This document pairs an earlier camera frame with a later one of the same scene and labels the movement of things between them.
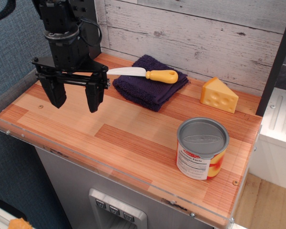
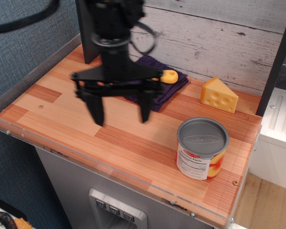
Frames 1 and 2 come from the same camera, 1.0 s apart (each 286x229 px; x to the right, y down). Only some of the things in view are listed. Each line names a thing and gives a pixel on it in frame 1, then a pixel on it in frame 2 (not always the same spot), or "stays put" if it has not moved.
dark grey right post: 279,59 stays put
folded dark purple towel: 145,91 stays put
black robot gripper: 72,62 → 117,77
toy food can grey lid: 205,136 stays put
